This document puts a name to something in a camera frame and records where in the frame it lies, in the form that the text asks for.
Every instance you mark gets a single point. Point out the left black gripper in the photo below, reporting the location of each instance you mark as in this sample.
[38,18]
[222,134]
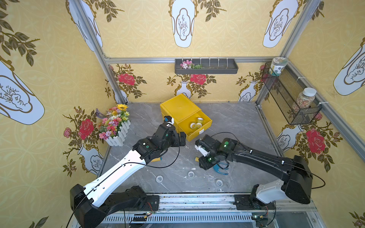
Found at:
[177,138]

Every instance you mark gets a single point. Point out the yellow three-drawer cabinet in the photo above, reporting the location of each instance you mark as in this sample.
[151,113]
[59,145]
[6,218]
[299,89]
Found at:
[185,112]

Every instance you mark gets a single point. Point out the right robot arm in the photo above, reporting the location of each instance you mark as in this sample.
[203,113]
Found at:
[294,178]

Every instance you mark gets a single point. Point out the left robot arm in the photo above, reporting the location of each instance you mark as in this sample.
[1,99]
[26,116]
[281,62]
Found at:
[96,200]

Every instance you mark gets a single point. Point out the clear tape roll right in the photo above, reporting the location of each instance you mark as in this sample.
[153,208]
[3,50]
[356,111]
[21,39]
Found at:
[219,182]

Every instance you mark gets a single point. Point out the clear tape roll left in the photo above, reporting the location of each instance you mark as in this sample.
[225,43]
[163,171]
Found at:
[159,179]

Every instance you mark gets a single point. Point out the flowers in white fence planter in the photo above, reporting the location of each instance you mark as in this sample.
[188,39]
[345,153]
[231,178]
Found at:
[114,126]

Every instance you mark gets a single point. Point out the pink flowers in tray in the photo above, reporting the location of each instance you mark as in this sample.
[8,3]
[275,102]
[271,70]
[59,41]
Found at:
[188,64]

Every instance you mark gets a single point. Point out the jar with white lid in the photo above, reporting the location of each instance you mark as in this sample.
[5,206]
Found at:
[304,99]

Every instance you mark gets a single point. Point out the jar with green label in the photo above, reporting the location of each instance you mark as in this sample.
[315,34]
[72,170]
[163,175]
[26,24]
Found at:
[277,66]

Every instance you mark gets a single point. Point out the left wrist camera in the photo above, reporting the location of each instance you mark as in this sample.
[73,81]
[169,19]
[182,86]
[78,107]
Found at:
[169,119]

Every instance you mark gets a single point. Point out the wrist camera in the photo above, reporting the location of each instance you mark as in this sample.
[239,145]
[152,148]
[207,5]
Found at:
[169,119]
[201,148]

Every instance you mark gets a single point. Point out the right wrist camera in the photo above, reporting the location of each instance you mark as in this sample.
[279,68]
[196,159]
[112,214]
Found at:
[201,148]

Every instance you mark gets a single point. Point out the blue rake with yellow handle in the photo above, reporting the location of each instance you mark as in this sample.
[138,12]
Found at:
[220,167]

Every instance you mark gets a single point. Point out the green trowel with yellow handle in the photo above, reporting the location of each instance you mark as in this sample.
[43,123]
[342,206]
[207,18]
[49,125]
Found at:
[156,160]

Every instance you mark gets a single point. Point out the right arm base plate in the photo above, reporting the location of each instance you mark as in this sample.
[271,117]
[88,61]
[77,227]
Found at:
[246,202]

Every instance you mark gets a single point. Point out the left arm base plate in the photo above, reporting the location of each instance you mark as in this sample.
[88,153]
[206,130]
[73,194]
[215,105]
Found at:
[149,203]

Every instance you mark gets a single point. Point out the grey wall shelf tray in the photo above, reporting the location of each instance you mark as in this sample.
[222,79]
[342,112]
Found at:
[211,66]

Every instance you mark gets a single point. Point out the black wire wall basket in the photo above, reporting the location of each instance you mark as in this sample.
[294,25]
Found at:
[285,90]

